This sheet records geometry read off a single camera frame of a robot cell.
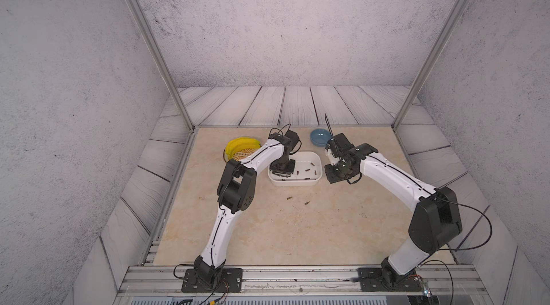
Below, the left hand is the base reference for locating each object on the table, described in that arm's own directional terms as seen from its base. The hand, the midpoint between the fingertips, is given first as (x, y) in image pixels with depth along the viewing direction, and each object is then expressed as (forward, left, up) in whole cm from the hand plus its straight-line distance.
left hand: (290, 175), depth 97 cm
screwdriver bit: (-9, +1, -3) cm, 10 cm away
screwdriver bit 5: (+3, -4, -3) cm, 6 cm away
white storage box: (+4, -9, -2) cm, 10 cm away
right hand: (-7, -16, +10) cm, 20 cm away
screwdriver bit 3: (+4, -8, -2) cm, 10 cm away
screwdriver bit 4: (+3, -12, -3) cm, 13 cm away
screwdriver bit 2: (-12, -7, -3) cm, 14 cm away
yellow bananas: (+18, +24, +2) cm, 30 cm away
